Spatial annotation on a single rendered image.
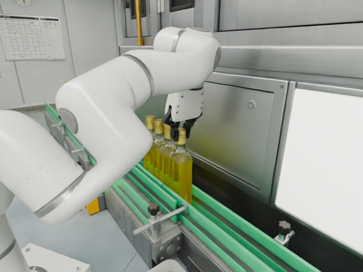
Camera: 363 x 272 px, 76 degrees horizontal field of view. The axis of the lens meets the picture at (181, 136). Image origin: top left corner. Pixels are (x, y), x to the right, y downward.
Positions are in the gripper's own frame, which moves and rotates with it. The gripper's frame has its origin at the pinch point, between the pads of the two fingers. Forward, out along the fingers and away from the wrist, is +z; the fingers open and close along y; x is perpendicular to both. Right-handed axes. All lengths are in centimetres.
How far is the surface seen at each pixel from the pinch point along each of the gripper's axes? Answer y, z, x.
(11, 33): 12, 104, -580
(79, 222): 27, 47, -18
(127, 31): -15, -13, -72
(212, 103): -12.5, -6.8, -2.0
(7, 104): 50, 246, -543
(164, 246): 12.6, 25.2, 16.8
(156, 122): 1.8, 2.2, -10.5
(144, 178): 6.7, 22.2, -6.9
